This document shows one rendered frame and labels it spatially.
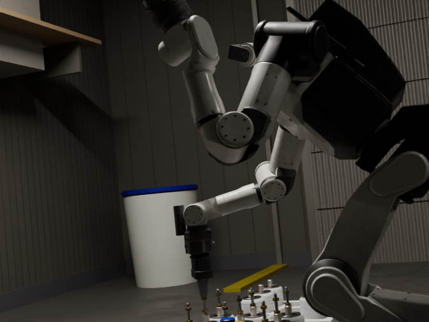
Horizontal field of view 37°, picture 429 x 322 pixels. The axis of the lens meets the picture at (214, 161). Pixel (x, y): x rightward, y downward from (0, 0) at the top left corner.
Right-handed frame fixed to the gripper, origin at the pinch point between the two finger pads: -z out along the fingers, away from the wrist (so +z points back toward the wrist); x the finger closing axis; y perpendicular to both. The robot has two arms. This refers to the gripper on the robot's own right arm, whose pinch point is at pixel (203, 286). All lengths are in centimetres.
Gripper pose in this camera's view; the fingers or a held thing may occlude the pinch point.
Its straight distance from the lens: 205.9
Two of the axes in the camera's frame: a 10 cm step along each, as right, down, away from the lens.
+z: -1.0, -9.9, 0.5
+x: 1.8, -0.7, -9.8
